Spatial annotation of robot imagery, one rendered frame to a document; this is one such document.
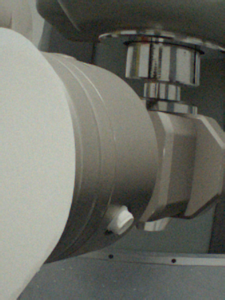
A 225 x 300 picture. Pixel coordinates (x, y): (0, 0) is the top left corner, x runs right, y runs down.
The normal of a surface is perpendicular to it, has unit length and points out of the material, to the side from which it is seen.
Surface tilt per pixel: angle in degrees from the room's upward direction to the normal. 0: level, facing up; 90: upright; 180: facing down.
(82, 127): 68
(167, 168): 89
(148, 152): 79
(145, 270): 63
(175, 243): 90
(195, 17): 149
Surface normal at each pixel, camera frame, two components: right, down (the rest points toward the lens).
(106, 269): -0.03, -0.40
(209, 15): 0.04, 0.89
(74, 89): 0.77, -0.51
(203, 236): -0.07, 0.04
